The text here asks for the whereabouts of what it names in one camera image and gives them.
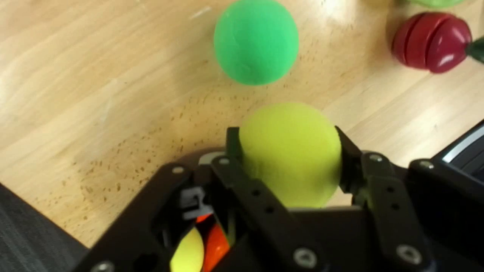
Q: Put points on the red toy radish green leaves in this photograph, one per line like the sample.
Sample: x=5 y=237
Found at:
x=433 y=42

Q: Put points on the green toy ball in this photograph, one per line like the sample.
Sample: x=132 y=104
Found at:
x=256 y=39

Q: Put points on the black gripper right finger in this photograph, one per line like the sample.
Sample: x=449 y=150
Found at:
x=383 y=201

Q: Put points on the yellow-green toy ball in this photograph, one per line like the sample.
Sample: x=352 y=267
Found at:
x=292 y=151

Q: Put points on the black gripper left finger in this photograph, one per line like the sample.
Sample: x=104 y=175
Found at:
x=251 y=196

